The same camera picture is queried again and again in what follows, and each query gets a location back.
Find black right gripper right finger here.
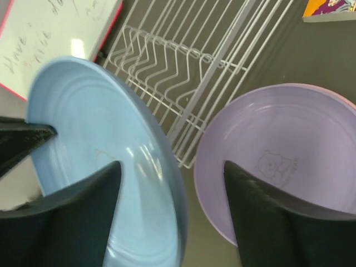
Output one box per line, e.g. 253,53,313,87
224,161,355,266

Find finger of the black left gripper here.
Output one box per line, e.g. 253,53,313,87
0,116,57,176

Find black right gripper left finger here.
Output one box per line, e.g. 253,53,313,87
1,161,121,266

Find blue plate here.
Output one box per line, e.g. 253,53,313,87
26,56,189,266

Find purple plate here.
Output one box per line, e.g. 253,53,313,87
194,83,355,244

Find pink-framed whiteboard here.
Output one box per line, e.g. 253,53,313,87
1,0,122,100

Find Roald Dahl book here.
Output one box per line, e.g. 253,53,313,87
303,0,355,23

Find white wire dish rack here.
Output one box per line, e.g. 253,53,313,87
103,1,293,168

